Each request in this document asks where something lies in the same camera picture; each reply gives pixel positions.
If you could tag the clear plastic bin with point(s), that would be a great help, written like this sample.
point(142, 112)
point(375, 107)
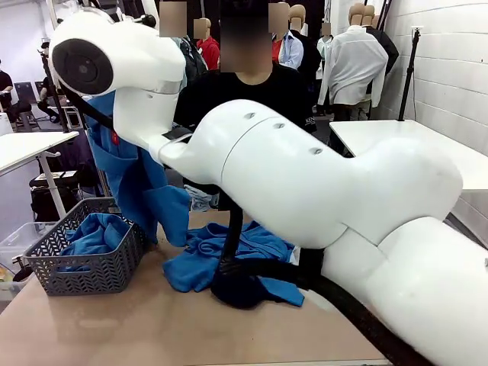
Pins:
point(15, 244)

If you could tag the dark purple cloth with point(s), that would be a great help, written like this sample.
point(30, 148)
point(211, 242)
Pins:
point(76, 160)

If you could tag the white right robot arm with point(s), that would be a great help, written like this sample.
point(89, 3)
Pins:
point(305, 183)

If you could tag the person in black t-shirt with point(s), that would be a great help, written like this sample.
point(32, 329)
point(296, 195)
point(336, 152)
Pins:
point(282, 91)

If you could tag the black cap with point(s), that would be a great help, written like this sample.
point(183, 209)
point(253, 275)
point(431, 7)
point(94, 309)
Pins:
point(244, 7)

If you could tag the mannequin in black jacket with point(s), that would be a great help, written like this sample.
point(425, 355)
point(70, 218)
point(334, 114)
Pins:
point(389, 49)

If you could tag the mannequin in grey vest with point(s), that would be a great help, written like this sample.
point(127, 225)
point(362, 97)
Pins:
point(192, 61)

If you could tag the blue polo shirt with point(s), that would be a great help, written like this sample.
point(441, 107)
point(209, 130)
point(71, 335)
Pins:
point(198, 267)

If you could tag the black bag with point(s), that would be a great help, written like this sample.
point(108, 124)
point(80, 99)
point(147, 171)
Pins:
point(49, 202)

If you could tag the mannequin in black coat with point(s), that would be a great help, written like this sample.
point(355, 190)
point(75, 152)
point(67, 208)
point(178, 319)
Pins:
point(310, 65)

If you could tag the mannequin red top blue shirt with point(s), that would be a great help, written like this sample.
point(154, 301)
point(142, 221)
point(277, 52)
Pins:
point(291, 49)

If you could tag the blue garment with red label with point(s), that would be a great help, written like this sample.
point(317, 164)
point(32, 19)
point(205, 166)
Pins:
point(129, 183)

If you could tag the white table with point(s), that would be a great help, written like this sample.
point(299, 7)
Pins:
point(23, 148)
point(381, 129)

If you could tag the dark navy garment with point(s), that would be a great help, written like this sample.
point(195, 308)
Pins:
point(244, 295)

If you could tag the mannequin in white shirt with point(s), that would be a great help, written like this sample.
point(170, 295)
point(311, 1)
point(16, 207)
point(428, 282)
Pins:
point(354, 65)

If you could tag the light denim jeans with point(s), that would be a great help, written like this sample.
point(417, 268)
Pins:
point(202, 200)

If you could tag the blue terry cloth garment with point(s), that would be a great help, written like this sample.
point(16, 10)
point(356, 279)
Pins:
point(87, 240)

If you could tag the seated person in black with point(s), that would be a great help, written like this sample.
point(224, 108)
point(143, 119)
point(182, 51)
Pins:
point(5, 91)

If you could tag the mannequin in red polo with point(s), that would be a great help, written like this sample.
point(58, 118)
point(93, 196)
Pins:
point(209, 47)

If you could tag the grey woven plastic basket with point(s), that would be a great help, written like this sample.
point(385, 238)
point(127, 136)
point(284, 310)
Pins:
point(95, 274)

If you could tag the mannequin in white teal top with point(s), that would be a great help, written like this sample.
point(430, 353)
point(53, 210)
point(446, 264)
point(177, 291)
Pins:
point(324, 49)

